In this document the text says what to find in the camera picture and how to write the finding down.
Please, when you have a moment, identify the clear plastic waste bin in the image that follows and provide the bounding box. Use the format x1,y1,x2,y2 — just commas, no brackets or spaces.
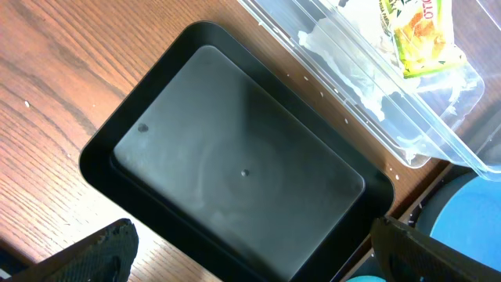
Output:
241,0,500,181

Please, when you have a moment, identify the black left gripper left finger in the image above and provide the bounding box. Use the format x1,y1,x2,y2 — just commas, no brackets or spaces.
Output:
7,219,139,282

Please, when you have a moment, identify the white paper napkin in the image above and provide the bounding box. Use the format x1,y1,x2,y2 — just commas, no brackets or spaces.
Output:
298,1,485,121

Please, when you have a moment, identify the yellow green snack wrapper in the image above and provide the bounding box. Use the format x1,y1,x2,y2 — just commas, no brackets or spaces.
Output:
379,0,467,78

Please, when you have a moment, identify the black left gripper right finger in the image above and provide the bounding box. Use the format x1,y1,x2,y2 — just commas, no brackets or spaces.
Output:
370,216,500,282

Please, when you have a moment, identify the light blue rice bowl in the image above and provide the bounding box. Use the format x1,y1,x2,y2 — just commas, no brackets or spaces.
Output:
346,276,386,282

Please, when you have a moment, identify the black rectangular bin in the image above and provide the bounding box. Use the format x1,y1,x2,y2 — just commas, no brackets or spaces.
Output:
79,21,395,281

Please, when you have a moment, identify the blue plate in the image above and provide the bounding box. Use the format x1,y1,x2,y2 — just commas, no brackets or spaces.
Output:
416,173,500,270

